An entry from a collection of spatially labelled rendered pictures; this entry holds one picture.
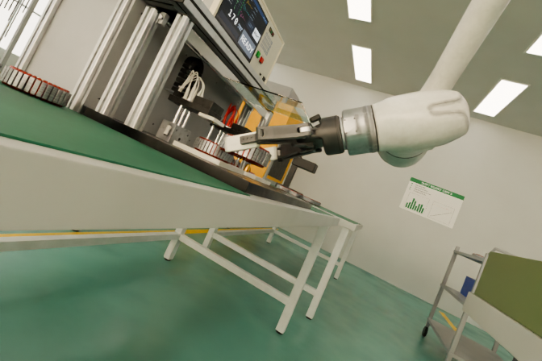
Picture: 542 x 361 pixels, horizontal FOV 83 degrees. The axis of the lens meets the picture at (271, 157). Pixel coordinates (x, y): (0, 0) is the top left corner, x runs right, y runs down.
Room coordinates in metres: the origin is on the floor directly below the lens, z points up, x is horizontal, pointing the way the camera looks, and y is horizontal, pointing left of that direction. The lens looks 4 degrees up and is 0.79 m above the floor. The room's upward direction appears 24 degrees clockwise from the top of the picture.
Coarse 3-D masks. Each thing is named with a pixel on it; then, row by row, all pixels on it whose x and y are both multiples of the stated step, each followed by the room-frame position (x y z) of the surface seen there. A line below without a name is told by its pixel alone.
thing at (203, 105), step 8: (176, 96) 0.85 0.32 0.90; (176, 104) 0.90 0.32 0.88; (184, 104) 0.84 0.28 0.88; (192, 104) 0.83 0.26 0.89; (200, 104) 0.83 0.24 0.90; (208, 104) 0.82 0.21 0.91; (216, 104) 0.83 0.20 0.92; (184, 112) 0.87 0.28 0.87; (200, 112) 0.82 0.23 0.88; (208, 112) 0.81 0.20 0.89; (216, 112) 0.84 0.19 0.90; (176, 120) 0.86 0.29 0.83; (184, 120) 0.90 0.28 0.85; (208, 120) 0.85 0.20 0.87; (216, 120) 0.82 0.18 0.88
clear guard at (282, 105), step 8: (248, 88) 1.08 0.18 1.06; (256, 88) 1.04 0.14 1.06; (256, 96) 1.14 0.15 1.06; (264, 96) 1.10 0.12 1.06; (272, 96) 1.05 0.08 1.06; (280, 96) 1.01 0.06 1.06; (264, 104) 1.22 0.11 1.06; (272, 104) 1.16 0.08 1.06; (280, 104) 1.11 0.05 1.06; (288, 104) 1.06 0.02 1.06; (296, 104) 1.02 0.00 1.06; (280, 112) 1.23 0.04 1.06; (288, 112) 1.18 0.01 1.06; (296, 112) 1.12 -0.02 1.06; (304, 112) 1.07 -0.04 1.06; (304, 120) 1.19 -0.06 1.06
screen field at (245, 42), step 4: (244, 32) 0.95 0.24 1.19; (240, 36) 0.94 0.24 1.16; (244, 36) 0.96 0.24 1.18; (248, 36) 0.97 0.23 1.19; (240, 40) 0.95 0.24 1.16; (244, 40) 0.96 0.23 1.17; (248, 40) 0.98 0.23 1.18; (240, 44) 0.95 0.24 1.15; (244, 44) 0.97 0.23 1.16; (248, 44) 0.99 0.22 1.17; (252, 44) 1.01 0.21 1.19; (244, 48) 0.98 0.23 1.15; (248, 48) 1.00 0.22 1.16; (252, 48) 1.02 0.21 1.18; (248, 52) 1.01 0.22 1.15; (252, 52) 1.03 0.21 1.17; (248, 56) 1.02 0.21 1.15
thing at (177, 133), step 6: (162, 126) 0.85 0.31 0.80; (174, 126) 0.84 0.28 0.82; (162, 132) 0.85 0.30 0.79; (174, 132) 0.84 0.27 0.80; (180, 132) 0.86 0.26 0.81; (186, 132) 0.89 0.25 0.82; (162, 138) 0.84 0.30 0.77; (168, 138) 0.84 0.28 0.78; (174, 138) 0.85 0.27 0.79; (180, 138) 0.87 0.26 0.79; (186, 138) 0.90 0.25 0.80
